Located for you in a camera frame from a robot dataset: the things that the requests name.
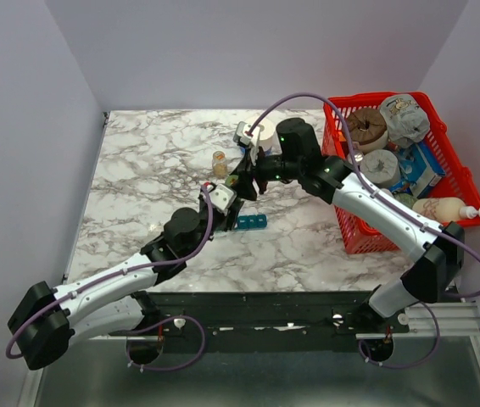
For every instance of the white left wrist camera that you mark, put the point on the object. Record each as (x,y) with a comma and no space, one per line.
(222,197)

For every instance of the teal weekly pill organizer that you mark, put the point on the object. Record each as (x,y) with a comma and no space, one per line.
(251,222)

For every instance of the grey crumpled bag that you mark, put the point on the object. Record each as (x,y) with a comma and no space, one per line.
(407,123)

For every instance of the silver lid can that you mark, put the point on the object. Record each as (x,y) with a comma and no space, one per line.
(355,158)

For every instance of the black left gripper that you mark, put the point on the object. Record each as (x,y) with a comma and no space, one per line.
(228,221)

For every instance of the green pill bottle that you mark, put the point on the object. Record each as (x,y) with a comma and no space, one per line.
(232,181)

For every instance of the blue carton box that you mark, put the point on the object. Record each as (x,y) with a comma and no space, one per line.
(420,168)

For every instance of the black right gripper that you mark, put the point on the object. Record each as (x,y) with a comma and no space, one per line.
(243,188)

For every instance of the clear jar yellow capsules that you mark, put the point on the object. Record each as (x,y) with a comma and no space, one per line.
(219,164)

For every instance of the cream squeeze bottle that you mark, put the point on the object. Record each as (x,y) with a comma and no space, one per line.
(446,209)

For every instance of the grey wrapped roll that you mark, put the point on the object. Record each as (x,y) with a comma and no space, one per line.
(381,167)

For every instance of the aluminium rail frame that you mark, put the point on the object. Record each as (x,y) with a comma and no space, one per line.
(446,320)

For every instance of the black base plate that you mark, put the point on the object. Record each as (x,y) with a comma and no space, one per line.
(256,322)

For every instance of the blue tape roll base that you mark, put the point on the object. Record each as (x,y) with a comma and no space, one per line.
(265,149)

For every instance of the red plastic basket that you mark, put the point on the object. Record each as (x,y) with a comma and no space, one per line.
(458,181)

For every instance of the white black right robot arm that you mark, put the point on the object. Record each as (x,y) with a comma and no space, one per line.
(434,250)

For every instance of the white paper roll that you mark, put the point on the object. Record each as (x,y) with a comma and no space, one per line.
(267,130)

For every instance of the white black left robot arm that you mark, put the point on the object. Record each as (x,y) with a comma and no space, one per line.
(49,319)

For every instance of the brown wrapped roll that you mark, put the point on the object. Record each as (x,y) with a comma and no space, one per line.
(368,129)

